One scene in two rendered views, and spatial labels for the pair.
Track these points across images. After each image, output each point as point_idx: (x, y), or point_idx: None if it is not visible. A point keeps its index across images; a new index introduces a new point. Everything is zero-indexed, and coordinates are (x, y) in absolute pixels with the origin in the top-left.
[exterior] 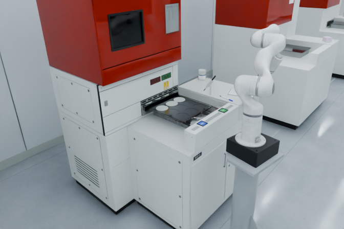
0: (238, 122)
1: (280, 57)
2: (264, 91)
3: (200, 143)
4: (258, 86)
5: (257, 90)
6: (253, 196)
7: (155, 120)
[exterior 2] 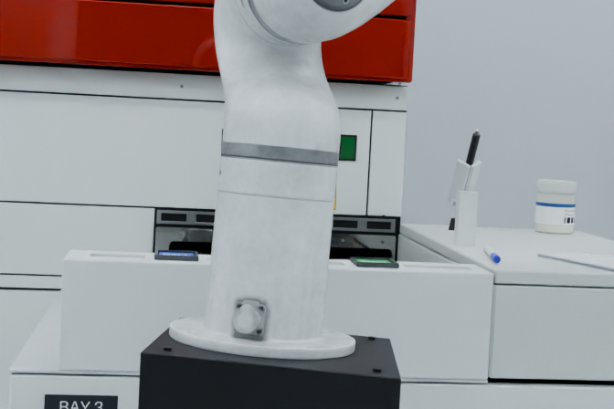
0: (493, 387)
1: None
2: None
3: (111, 342)
4: None
5: None
6: None
7: None
